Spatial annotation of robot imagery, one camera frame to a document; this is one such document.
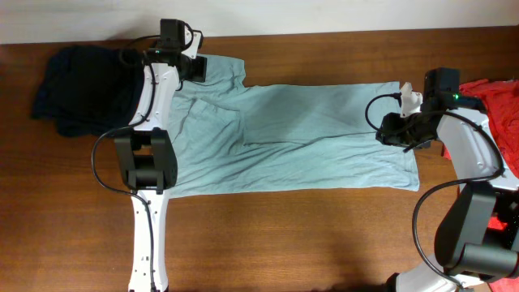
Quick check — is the light blue t-shirt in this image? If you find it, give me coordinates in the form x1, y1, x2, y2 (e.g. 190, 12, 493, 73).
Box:
168, 55, 419, 198

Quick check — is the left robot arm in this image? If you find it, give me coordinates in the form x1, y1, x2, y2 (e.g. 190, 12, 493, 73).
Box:
114, 19, 207, 292

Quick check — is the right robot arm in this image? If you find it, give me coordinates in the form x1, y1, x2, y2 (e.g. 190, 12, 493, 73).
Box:
375, 67, 518, 292

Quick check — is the red t-shirt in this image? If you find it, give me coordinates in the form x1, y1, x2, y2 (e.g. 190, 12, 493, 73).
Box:
441, 79, 519, 292

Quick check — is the folded dark navy garment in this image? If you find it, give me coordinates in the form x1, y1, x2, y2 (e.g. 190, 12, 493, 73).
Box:
31, 45, 144, 137

